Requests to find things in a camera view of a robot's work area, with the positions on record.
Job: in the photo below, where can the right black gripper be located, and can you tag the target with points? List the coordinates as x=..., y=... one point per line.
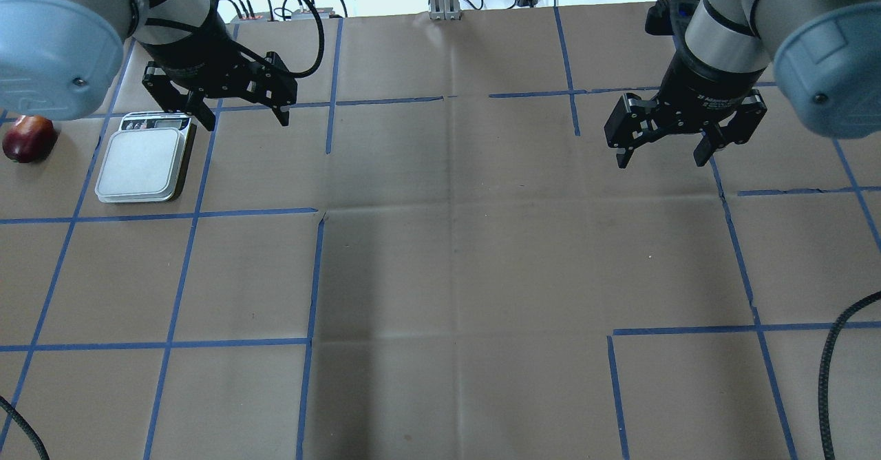
x=702, y=82

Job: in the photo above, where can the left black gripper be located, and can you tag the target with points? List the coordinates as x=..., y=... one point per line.
x=195, y=55

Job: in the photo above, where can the red mango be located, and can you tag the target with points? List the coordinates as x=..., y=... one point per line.
x=30, y=140

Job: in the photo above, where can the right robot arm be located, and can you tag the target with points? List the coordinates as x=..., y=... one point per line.
x=825, y=55

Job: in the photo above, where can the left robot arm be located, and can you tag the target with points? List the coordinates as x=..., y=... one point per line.
x=60, y=57

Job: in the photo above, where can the silver kitchen scale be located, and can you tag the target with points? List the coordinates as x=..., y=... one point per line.
x=144, y=159

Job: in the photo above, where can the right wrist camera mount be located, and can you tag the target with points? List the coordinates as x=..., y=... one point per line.
x=670, y=17

